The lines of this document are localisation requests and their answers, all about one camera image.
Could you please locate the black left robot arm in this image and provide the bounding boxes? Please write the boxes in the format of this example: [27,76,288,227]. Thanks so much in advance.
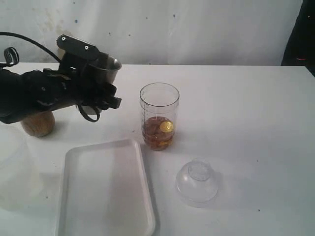
[0,32,122,124]

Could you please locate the clear plastic shaker cup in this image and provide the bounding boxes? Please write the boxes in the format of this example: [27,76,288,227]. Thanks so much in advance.
[139,83,180,151]

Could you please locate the white backdrop cloth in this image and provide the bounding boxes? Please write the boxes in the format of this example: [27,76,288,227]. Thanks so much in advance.
[0,0,302,65]

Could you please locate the brown and yellow coins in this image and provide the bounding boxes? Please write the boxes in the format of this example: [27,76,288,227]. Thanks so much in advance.
[142,117,175,151]

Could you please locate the white rectangular tray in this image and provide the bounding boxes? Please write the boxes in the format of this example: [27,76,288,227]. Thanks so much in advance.
[55,139,156,236]

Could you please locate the brown wooden cup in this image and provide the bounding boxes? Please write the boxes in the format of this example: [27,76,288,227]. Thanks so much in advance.
[20,112,55,137]

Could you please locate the translucent plastic container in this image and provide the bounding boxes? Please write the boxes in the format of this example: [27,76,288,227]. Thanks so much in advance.
[0,125,43,211]

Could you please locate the stainless steel cup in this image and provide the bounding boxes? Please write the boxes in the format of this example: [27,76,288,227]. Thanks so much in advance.
[88,53,122,86]

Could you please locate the clear dome shaker lid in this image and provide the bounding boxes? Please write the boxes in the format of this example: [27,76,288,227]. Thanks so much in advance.
[175,158,219,208]

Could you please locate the gold coin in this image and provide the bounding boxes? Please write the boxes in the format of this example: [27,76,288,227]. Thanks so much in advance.
[159,120,174,133]

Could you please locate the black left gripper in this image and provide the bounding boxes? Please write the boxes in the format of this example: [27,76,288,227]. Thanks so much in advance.
[34,34,122,116]

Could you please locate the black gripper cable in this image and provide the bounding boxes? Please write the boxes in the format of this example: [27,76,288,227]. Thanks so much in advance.
[0,31,62,64]

